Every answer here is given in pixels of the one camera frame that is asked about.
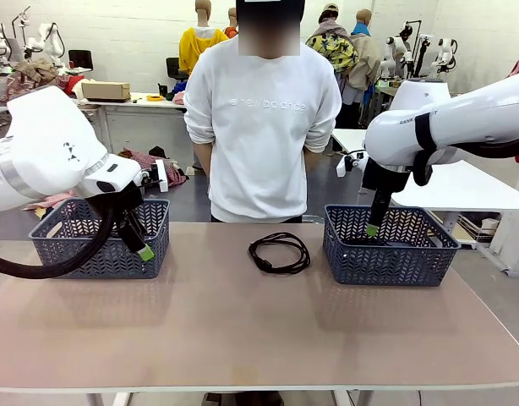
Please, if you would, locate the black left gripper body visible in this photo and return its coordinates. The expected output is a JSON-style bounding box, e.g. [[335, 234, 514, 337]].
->
[[88, 181, 146, 232]]

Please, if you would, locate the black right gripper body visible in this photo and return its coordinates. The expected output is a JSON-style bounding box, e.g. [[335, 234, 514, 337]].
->
[[360, 158, 412, 200]]

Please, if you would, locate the person's right forearm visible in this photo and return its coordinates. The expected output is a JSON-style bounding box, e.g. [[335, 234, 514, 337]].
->
[[194, 141, 210, 175]]

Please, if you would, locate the person's left forearm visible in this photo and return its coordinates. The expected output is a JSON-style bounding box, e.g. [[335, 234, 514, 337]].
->
[[303, 147, 325, 174]]

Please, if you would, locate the grey plastic lattice basket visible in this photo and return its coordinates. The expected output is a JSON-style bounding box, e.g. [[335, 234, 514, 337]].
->
[[322, 204, 462, 288], [29, 197, 172, 280]]

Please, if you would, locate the pink checked cloth pile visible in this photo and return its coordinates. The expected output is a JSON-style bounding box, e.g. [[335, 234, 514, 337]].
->
[[25, 145, 188, 212]]

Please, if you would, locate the white side table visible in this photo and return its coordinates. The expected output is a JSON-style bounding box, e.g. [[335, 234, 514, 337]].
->
[[331, 128, 519, 212]]

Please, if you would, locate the white work table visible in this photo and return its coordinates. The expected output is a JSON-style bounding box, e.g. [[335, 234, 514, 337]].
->
[[73, 91, 188, 166]]

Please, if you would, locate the brown cardboard box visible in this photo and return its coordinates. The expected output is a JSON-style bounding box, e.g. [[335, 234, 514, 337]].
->
[[80, 80, 132, 102]]

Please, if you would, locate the mannequin in beige jacket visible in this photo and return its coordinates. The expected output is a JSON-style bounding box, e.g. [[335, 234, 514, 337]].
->
[[347, 8, 385, 92]]

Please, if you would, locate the person in white sweatshirt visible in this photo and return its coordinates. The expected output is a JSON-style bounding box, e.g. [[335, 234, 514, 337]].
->
[[183, 0, 343, 224]]

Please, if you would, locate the black tripod stand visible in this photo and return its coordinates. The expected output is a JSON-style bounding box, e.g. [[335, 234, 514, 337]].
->
[[405, 19, 425, 80]]

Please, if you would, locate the black office chair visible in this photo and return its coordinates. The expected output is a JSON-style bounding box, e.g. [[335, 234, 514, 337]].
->
[[165, 57, 188, 81], [68, 49, 94, 71]]

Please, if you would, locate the mannequin in floral shirt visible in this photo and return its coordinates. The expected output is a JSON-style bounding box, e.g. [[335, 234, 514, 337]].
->
[[305, 3, 358, 73]]

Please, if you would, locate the brown and red clothes pile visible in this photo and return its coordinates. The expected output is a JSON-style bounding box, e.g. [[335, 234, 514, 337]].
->
[[0, 57, 60, 105]]

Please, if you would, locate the mannequin in yellow hoodie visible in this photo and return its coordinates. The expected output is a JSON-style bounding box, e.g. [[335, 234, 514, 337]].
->
[[178, 0, 231, 73]]

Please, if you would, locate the mannequin in orange top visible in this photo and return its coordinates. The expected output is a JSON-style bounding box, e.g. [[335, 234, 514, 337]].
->
[[223, 6, 240, 39]]

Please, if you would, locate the black hose of right arm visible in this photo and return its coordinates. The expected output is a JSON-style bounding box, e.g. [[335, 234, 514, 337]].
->
[[412, 112, 519, 187]]

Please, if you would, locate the black hose of arm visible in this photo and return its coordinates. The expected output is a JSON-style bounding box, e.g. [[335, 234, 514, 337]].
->
[[412, 112, 519, 187], [0, 202, 117, 280]]

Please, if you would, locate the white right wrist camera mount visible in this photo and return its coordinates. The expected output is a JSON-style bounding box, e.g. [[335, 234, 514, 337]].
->
[[336, 150, 370, 178]]

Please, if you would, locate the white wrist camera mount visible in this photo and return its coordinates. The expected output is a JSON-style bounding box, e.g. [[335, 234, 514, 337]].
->
[[134, 158, 171, 194], [336, 150, 370, 178]]

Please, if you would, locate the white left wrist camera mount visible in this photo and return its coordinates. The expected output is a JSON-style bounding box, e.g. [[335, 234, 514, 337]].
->
[[134, 158, 171, 194]]

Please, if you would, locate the black hose of left arm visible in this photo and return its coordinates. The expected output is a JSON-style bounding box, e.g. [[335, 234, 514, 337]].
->
[[0, 202, 117, 280]]

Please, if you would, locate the black braided cable coil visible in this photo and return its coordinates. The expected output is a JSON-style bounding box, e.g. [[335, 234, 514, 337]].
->
[[248, 231, 312, 275]]

